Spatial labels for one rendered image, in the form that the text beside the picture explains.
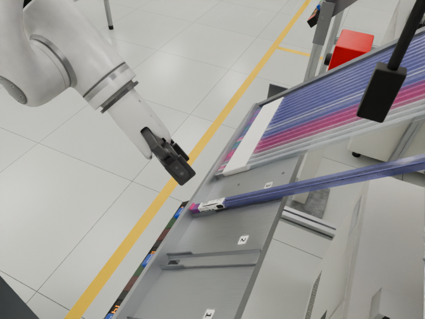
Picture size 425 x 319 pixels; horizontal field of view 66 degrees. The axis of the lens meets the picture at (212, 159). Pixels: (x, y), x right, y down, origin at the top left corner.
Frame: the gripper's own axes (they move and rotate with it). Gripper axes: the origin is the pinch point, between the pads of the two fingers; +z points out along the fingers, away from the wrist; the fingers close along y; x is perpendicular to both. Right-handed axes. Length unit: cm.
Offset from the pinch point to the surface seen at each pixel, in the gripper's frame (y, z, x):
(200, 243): 8.0, 9.1, -4.8
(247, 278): 21.4, 9.6, -0.5
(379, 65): 30.8, -4.8, 19.9
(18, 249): -76, 4, -81
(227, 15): -270, -9, 94
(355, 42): -42, 16, 59
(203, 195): -4.2, 8.1, -1.2
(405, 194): -11, 43, 34
